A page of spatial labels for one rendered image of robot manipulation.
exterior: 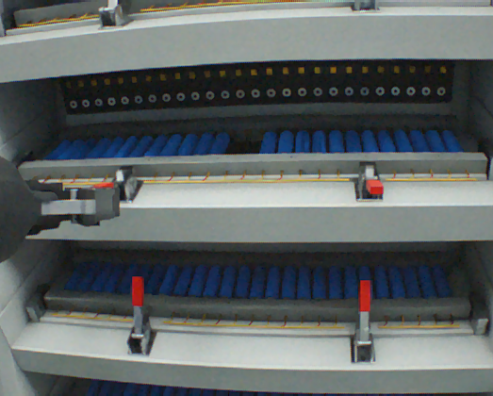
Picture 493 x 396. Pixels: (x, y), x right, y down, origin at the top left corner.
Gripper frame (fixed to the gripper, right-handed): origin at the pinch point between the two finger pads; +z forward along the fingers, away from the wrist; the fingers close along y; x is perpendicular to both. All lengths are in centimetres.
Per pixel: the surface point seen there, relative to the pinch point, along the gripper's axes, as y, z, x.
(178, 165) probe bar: 5.8, 10.1, 3.9
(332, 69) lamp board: 23.5, 18.7, 16.5
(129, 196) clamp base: 1.0, 7.1, 0.5
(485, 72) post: 42.6, 15.9, 15.4
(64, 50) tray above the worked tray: -5.4, 3.4, 16.5
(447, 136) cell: 37.5, 16.6, 7.5
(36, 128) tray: -17.7, 17.5, 10.2
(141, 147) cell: -0.5, 15.1, 6.6
